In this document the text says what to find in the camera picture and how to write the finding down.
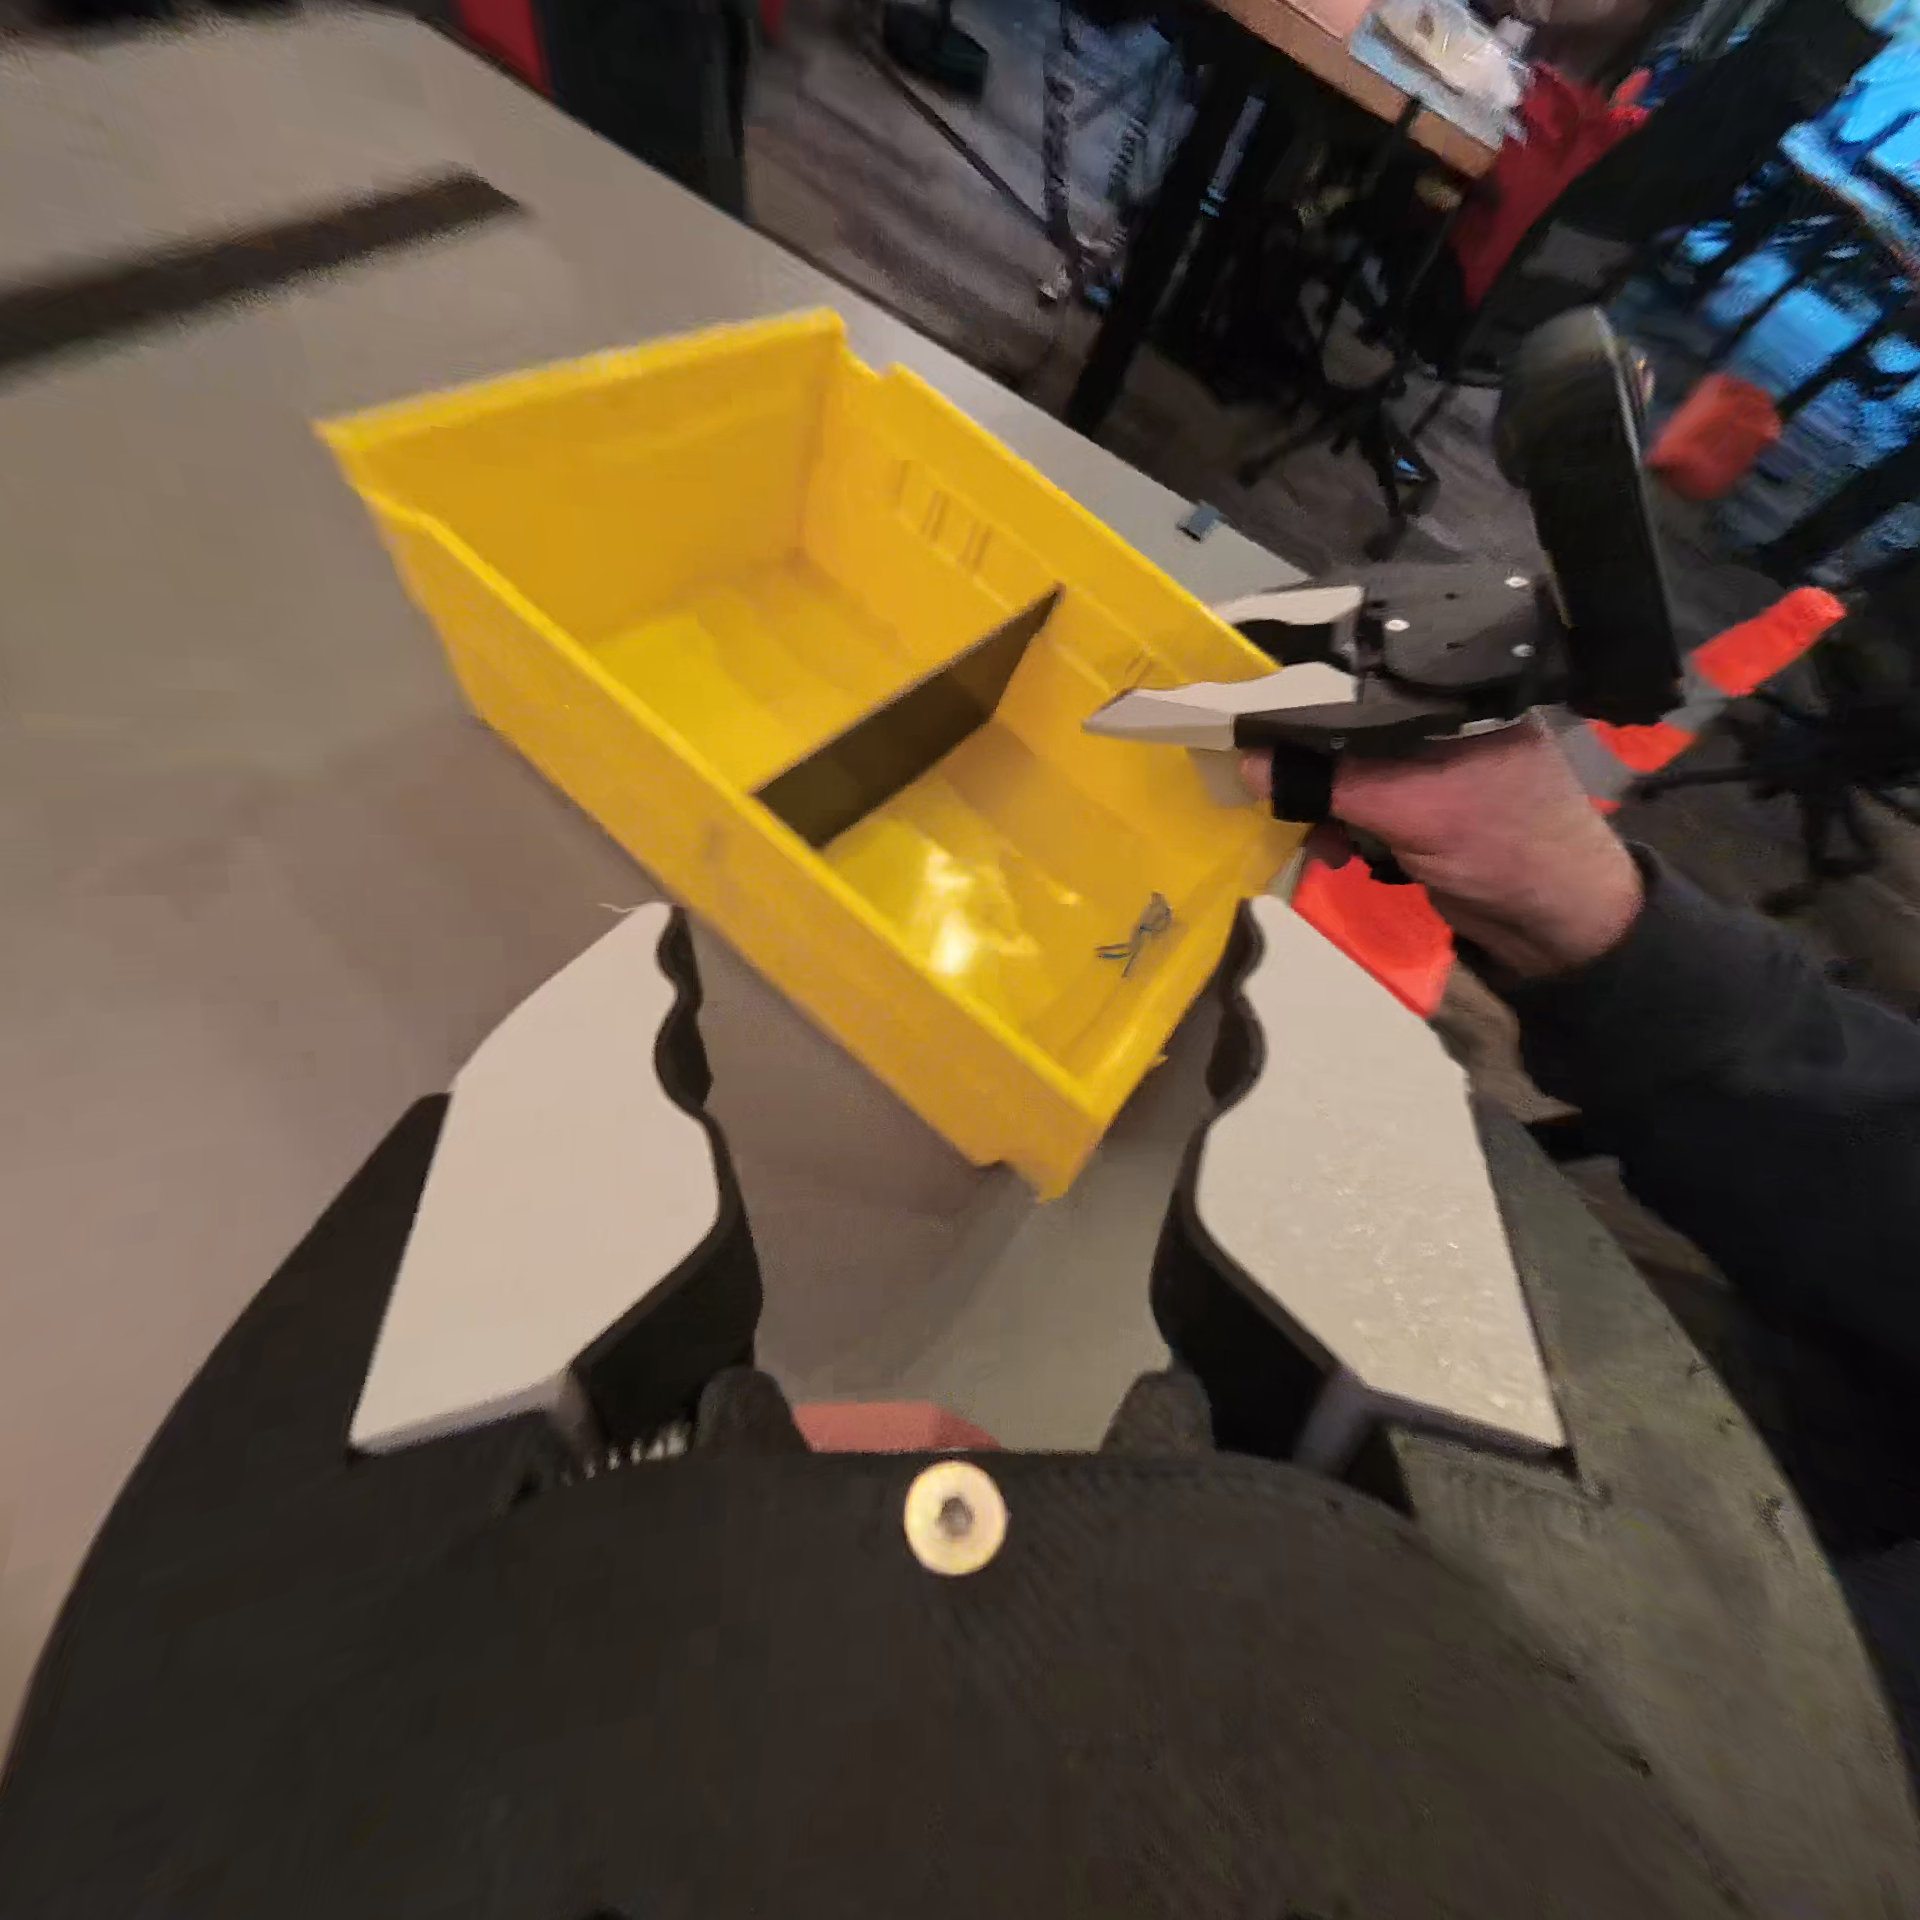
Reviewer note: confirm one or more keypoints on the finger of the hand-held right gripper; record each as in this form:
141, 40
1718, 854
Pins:
1298, 608
1188, 717

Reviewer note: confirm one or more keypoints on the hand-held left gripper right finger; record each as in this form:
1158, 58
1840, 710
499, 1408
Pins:
1365, 1199

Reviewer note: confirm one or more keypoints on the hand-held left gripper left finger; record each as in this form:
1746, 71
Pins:
555, 1199

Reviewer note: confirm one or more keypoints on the yellow bin with black divider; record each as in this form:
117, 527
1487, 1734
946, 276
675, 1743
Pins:
600, 496

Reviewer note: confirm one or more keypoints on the person's right forearm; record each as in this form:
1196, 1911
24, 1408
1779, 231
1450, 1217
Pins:
1771, 1080

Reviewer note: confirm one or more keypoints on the person's right hand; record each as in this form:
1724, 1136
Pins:
1483, 858

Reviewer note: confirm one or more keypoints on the small blue twist tie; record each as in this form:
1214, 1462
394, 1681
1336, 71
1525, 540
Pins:
1140, 940

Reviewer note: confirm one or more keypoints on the orange traffic cone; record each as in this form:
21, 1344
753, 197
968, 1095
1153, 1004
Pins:
1373, 933

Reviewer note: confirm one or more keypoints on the red garment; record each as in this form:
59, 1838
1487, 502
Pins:
1547, 182

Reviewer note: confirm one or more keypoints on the wooden table with black legs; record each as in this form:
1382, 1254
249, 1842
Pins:
1350, 78

